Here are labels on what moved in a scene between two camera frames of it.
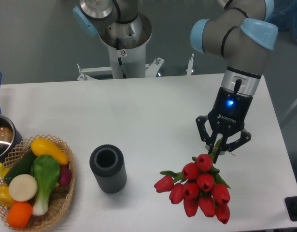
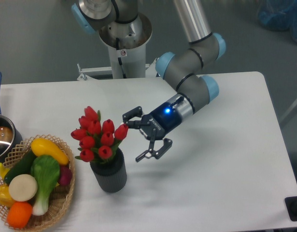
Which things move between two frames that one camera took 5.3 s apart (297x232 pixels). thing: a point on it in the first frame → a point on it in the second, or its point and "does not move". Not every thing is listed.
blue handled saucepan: (7, 137) does not move
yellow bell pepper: (3, 196) does not move
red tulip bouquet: (199, 186) → (98, 141)
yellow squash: (40, 146) does not move
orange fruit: (19, 214) does not move
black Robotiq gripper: (230, 112) → (164, 118)
